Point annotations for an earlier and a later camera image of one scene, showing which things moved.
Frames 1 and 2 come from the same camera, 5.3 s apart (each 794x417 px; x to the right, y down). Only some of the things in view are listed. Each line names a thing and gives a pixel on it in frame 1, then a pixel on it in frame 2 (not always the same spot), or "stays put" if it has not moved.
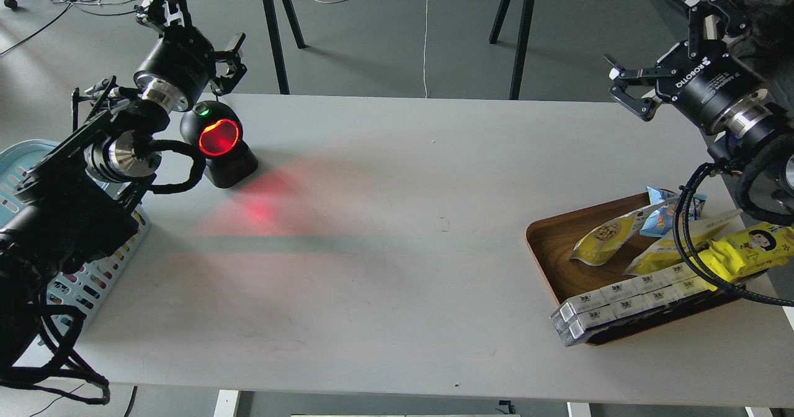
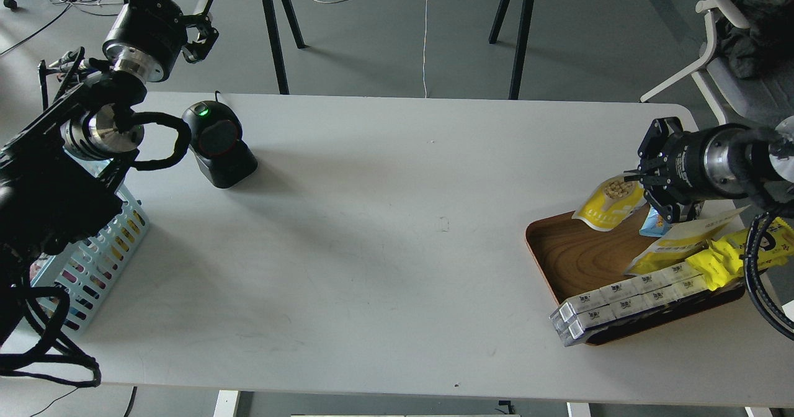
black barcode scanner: x=214 y=131 stays put
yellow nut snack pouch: x=600 y=241 to x=609 y=202
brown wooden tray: x=554 y=238 stays put
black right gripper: x=711 y=83 to x=717 y=161
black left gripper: x=181 y=66 to x=151 y=33
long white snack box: x=639 y=295 stays put
